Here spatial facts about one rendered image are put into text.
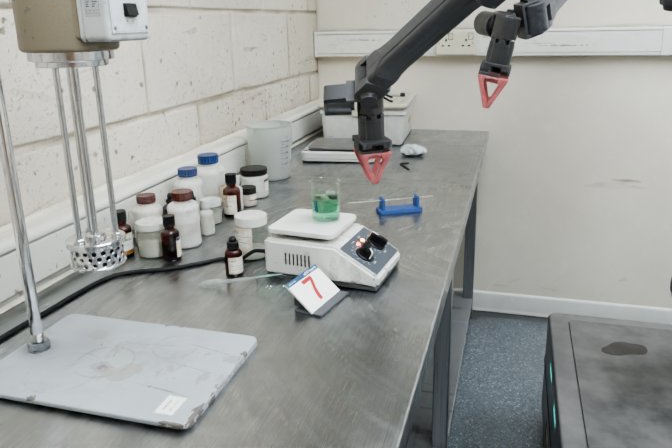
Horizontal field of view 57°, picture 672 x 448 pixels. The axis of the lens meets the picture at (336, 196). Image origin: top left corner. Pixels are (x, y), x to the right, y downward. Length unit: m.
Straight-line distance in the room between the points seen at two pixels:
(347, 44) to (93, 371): 1.85
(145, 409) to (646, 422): 1.05
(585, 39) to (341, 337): 1.73
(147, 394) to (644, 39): 2.03
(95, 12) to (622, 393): 1.30
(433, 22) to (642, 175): 1.56
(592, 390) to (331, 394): 0.90
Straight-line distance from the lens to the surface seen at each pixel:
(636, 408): 1.53
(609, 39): 2.40
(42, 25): 0.72
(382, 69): 1.21
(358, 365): 0.81
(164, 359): 0.84
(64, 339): 0.94
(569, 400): 1.51
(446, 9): 1.09
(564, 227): 2.56
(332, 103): 1.32
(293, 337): 0.88
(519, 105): 2.45
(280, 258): 1.04
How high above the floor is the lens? 1.17
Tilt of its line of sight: 16 degrees down
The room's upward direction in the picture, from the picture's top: 1 degrees counter-clockwise
